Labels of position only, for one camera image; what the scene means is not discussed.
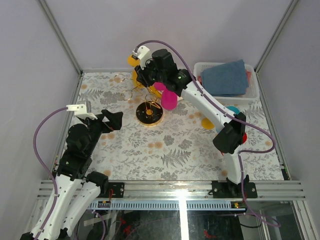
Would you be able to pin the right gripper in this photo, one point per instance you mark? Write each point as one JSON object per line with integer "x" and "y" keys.
{"x": 142, "y": 74}

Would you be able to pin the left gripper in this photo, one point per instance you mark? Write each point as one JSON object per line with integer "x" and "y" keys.
{"x": 116, "y": 119}

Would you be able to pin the yellow wine glass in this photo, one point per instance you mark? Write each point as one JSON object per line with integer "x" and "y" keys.
{"x": 207, "y": 124}
{"x": 134, "y": 62}

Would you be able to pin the magenta wine glass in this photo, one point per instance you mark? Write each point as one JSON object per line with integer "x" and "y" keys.
{"x": 159, "y": 86}
{"x": 169, "y": 100}

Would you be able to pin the gold wine glass rack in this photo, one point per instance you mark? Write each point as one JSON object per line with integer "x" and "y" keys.
{"x": 148, "y": 113}

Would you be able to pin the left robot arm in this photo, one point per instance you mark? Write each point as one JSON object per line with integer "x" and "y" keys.
{"x": 73, "y": 188}

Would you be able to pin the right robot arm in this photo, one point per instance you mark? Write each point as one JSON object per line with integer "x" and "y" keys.
{"x": 159, "y": 67}

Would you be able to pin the teal wine glass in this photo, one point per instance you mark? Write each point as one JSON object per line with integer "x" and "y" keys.
{"x": 232, "y": 110}

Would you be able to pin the red wine glass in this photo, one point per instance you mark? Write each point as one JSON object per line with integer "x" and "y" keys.
{"x": 244, "y": 138}

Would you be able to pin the pink folded cloth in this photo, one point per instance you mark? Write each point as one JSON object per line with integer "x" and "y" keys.
{"x": 199, "y": 79}

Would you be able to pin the blue folded towel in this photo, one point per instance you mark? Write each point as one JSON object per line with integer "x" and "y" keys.
{"x": 228, "y": 79}

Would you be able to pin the white plastic basket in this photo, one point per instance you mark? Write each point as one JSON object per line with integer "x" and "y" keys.
{"x": 252, "y": 92}

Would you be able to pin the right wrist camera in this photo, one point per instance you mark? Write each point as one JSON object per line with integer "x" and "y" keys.
{"x": 142, "y": 53}

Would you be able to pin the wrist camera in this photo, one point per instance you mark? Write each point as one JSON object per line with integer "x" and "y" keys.
{"x": 142, "y": 53}
{"x": 82, "y": 110}

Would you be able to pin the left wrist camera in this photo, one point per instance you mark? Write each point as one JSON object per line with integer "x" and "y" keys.
{"x": 82, "y": 110}

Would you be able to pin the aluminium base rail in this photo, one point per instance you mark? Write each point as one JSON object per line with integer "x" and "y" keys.
{"x": 259, "y": 190}

